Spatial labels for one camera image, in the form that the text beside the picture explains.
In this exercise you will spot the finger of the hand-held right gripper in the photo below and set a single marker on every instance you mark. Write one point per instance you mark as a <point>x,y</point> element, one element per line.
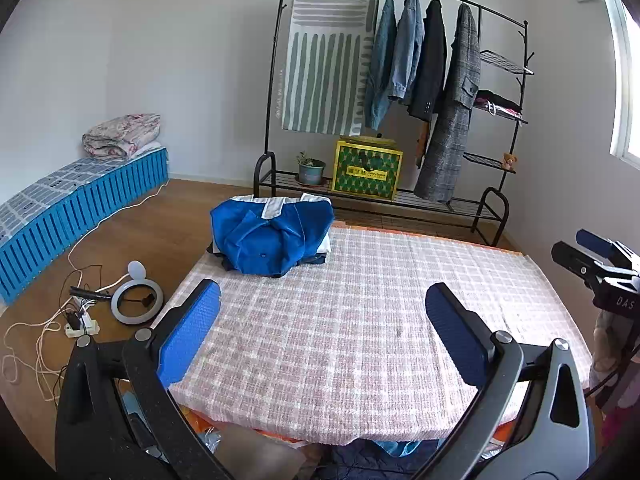
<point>595,241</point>
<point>575,260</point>

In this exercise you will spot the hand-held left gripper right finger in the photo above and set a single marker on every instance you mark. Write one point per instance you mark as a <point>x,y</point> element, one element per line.
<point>457,335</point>

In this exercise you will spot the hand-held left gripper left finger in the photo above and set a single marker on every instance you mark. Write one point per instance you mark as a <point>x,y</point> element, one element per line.
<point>192,330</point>

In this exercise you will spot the white and blue jacket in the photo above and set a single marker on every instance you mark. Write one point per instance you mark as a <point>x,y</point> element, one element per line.
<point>270,240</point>

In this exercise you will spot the black metal clothes rack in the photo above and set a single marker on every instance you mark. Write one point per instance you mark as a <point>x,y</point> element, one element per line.
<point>450,206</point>

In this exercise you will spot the stack of folded clothes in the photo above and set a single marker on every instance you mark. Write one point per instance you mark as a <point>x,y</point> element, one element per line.
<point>497,102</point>

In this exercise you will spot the pink checked blanket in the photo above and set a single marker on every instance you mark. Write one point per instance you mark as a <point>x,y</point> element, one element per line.
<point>350,335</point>

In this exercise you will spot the white power strip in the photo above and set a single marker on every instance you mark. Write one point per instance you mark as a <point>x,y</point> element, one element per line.
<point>82,327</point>

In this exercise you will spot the small brown teddy bear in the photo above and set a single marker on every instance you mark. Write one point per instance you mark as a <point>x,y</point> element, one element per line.
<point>509,161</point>

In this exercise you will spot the dark blue garment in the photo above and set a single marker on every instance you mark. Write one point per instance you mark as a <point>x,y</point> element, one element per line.
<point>312,260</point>

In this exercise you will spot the window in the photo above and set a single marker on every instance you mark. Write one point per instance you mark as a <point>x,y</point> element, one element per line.
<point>627,85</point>

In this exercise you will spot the blue slatted plastic platform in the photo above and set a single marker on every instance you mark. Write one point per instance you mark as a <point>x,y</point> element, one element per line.
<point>75,200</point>

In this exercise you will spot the grey plaid coat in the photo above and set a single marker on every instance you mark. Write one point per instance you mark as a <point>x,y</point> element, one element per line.
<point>450,135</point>

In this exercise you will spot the yellow and green box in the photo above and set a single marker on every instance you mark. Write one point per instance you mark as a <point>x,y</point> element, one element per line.
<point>367,170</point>

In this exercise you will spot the small potted plant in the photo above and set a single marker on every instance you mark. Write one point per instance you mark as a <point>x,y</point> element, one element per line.
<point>311,172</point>

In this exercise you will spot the folded floral quilt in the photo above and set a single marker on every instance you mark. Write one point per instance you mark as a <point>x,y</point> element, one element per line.
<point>122,137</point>

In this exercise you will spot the black coat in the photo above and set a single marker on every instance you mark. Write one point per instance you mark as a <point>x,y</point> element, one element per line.
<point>430,65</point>

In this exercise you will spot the blue denim jacket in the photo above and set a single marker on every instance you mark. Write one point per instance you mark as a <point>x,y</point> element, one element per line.
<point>407,45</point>

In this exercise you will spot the light blue denim shirt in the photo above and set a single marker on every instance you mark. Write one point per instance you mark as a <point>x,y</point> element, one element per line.
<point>380,70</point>

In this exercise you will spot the white grey-striped hanging cloth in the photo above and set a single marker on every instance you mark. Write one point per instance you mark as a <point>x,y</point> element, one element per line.
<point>325,60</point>

